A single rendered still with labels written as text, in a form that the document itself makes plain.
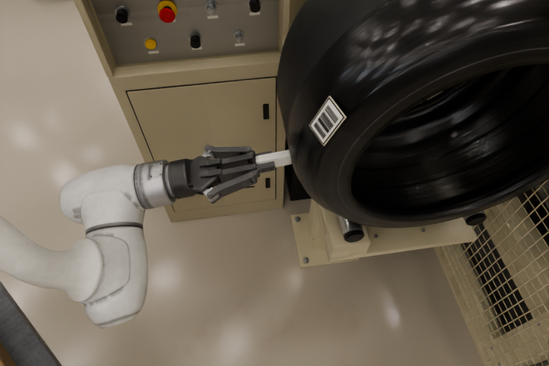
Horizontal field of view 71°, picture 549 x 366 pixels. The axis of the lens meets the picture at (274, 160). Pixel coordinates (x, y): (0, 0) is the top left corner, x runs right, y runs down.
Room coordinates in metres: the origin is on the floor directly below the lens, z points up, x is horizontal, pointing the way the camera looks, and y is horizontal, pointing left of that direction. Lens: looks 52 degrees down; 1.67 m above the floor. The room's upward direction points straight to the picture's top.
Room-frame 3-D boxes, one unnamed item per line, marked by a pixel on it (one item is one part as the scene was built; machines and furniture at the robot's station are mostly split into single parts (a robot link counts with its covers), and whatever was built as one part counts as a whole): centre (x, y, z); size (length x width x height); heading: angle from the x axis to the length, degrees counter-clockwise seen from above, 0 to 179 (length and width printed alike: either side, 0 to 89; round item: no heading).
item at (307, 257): (0.83, -0.23, 0.01); 0.27 x 0.27 x 0.02; 8
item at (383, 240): (0.58, -0.29, 0.80); 0.37 x 0.36 x 0.02; 98
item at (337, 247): (0.56, -0.15, 0.83); 0.36 x 0.09 x 0.06; 8
